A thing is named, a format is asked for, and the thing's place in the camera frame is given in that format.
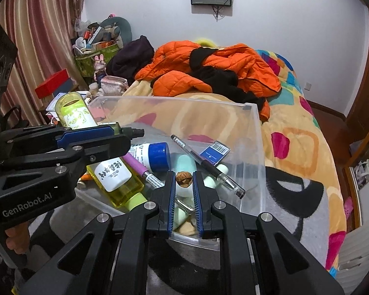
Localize light green can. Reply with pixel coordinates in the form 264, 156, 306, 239
55, 92, 97, 129

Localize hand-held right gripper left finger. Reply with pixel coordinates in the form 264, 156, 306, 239
18, 170, 176, 295

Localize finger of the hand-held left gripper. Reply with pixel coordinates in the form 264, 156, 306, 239
1, 136, 132, 170
0, 123, 117, 160

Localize black gel pen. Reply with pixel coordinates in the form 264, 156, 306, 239
171, 134, 246, 199

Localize walnut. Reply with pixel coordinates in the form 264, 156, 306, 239
176, 171, 193, 187

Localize wooden door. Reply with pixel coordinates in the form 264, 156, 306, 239
346, 9, 369, 166

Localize grey neck pillow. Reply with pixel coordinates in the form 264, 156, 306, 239
100, 17, 133, 45

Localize rabbit figure bottle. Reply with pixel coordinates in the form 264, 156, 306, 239
94, 55, 108, 82

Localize grey box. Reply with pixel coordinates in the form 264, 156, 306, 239
54, 80, 73, 94

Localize pink paper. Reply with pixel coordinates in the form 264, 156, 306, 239
89, 107, 108, 121

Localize orange puffer jacket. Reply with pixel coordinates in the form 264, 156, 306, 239
135, 41, 282, 122

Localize colourful printed blanket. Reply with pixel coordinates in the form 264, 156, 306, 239
123, 49, 347, 271

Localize dark purple garment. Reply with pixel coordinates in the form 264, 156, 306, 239
106, 35, 155, 87

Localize pile of cosmetics bottles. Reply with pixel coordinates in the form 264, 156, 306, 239
72, 20, 120, 54

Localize purple pen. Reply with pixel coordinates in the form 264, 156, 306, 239
121, 152, 165, 189

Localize blue card box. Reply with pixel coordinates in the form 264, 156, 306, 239
200, 141, 231, 164

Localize grey black blanket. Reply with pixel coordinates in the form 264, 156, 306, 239
28, 166, 331, 295

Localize pink pouch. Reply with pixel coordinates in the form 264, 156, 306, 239
100, 76, 129, 96

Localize pale green tube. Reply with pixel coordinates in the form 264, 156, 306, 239
203, 163, 229, 190

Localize white tube blue cap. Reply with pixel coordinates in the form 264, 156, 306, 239
127, 142, 172, 173

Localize striped curtain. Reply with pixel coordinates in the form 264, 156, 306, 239
0, 0, 87, 130

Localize clear plastic box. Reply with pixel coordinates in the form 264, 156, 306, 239
75, 95, 266, 251

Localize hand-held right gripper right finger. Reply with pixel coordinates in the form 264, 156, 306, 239
193, 170, 345, 295

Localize white shoes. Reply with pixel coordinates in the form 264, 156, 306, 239
354, 159, 369, 185

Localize white plastic stool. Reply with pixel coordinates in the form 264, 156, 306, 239
335, 224, 369, 286

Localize person's left hand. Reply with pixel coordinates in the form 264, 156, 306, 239
5, 222, 31, 254

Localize red box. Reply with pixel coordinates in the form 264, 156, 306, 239
34, 69, 71, 99

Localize yellow liquid bottle white label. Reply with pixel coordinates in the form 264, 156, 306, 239
88, 157, 145, 208

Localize black garment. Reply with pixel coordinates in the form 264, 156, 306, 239
151, 47, 265, 108

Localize mint green bottle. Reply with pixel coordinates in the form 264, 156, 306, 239
170, 154, 205, 197

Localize pink clog shoe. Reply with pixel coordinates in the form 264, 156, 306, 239
344, 198, 354, 220

